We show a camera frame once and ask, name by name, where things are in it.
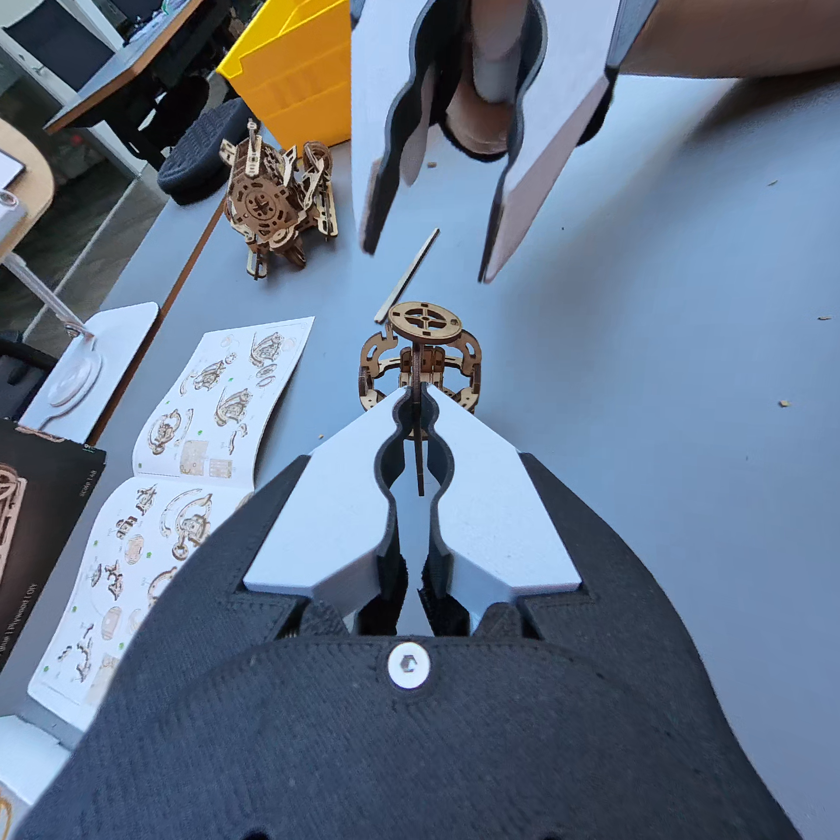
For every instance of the white cardboard tray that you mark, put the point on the white cardboard tray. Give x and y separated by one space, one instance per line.
26 761

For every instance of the black textured cushion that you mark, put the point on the black textured cushion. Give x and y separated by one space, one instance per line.
197 151

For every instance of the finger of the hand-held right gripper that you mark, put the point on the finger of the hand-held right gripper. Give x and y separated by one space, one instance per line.
564 98
380 65

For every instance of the open instruction booklet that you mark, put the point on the open instruction booklet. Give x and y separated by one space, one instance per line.
216 394

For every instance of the person's right forearm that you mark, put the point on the person's right forearm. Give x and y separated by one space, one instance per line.
722 39

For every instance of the instruction sheet on stand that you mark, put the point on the instruction sheet on stand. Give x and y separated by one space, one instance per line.
124 341

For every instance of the printed instruction sheets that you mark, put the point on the printed instruction sheets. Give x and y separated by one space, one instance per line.
8 169

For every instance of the finished wooden submarine model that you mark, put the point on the finished wooden submarine model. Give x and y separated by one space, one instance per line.
262 203

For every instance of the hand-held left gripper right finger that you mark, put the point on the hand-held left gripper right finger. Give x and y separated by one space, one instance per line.
512 525

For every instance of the small round wooden gear model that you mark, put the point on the small round wooden gear model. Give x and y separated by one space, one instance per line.
423 321

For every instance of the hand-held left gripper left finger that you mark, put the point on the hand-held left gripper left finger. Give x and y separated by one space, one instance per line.
315 525

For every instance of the grey background desk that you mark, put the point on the grey background desk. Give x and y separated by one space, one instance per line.
151 59

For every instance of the yellow plastic bin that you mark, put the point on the yellow plastic bin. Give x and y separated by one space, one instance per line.
295 65

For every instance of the thin wooden stick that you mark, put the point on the thin wooden stick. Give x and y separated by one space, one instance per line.
407 275

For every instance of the person's right hand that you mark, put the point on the person's right hand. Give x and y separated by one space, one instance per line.
485 79

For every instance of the black model kit box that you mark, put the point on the black model kit box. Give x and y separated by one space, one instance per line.
46 499

